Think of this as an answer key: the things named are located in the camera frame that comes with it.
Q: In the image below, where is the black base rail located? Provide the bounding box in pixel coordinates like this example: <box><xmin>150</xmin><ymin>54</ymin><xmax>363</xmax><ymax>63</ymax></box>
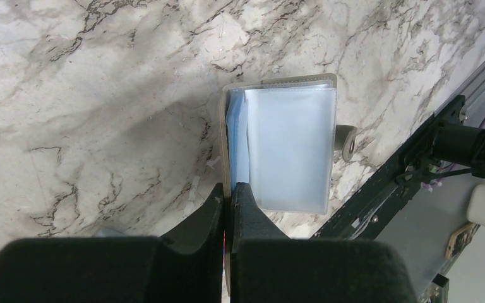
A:
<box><xmin>313</xmin><ymin>95</ymin><xmax>466</xmax><ymax>239</ymax></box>

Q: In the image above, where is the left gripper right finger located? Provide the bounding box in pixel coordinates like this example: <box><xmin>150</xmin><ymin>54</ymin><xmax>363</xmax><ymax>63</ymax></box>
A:
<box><xmin>230</xmin><ymin>182</ymin><xmax>288</xmax><ymax>302</ymax></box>

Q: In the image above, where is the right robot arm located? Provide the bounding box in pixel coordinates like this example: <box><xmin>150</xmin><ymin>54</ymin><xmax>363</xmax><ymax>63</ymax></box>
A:
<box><xmin>431</xmin><ymin>124</ymin><xmax>485</xmax><ymax>227</ymax></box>

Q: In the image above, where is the grey card holder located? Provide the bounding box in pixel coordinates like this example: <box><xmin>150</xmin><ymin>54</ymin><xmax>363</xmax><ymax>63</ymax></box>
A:
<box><xmin>219</xmin><ymin>73</ymin><xmax>357</xmax><ymax>214</ymax></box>

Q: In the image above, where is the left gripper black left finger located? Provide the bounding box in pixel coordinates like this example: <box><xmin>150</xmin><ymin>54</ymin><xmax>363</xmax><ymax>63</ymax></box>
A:
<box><xmin>159</xmin><ymin>183</ymin><xmax>225</xmax><ymax>302</ymax></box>

